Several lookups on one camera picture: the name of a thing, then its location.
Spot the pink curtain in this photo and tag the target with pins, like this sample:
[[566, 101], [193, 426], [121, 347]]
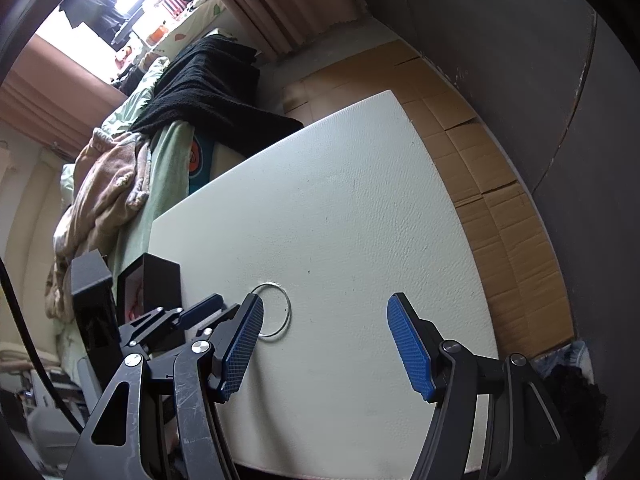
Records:
[[280, 5], [55, 95]]

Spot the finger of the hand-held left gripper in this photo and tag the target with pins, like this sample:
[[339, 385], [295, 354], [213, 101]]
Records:
[[220, 322], [200, 310]]

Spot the dark cloth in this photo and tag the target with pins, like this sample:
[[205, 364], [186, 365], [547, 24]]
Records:
[[575, 405]]

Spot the red striped box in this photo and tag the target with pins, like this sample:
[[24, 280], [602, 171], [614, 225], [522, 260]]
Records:
[[172, 4]]

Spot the hanging dark clothes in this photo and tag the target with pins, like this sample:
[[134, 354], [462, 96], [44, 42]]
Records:
[[95, 7]]

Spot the floral windowsill cloth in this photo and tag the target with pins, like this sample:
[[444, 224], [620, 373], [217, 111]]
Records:
[[195, 25]]

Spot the black blanket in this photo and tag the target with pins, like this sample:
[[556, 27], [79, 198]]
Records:
[[210, 90]]

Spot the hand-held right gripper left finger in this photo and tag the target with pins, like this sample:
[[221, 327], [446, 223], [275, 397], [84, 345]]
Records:
[[240, 350]]

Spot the beige blanket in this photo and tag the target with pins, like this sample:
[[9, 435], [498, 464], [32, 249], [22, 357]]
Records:
[[105, 180]]

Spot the silver bangle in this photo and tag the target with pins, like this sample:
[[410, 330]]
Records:
[[287, 310]]

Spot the blue orange printed cloth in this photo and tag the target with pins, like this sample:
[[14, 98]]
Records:
[[200, 160]]

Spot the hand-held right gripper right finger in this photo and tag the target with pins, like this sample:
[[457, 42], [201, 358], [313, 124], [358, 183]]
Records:
[[407, 345]]

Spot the bed with green sheet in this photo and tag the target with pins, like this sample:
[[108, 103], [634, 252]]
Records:
[[167, 175]]

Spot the cardboard floor sheets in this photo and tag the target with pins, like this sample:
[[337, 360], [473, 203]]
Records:
[[500, 200]]

